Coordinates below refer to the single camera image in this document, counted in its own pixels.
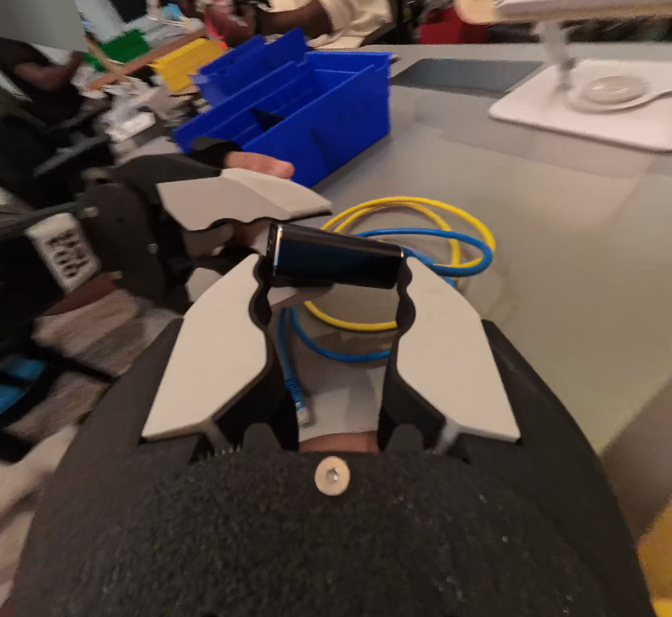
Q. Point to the black ethernet port adapter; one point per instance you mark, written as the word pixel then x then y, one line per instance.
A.
pixel 336 257

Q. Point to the blue plastic bin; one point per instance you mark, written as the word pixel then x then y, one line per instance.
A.
pixel 357 118
pixel 246 65

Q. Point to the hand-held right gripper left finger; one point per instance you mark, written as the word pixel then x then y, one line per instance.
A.
pixel 210 354

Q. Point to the person's white garment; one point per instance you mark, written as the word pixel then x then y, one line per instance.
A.
pixel 21 470

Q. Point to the black board on white stand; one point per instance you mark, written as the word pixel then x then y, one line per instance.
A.
pixel 577 118

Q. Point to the red chair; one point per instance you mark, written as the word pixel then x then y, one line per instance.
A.
pixel 451 26

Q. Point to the person's left hand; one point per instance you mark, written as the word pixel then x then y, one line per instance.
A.
pixel 257 164

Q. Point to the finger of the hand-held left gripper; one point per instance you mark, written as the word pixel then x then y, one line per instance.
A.
pixel 202 281
pixel 225 202

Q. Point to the small yellow bin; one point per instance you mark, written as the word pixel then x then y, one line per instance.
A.
pixel 183 63

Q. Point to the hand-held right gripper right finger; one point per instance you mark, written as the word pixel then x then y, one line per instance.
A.
pixel 451 359

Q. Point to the green plastic bin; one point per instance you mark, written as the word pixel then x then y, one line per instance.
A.
pixel 123 47

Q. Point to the small black bin divider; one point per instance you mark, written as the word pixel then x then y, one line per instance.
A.
pixel 267 120

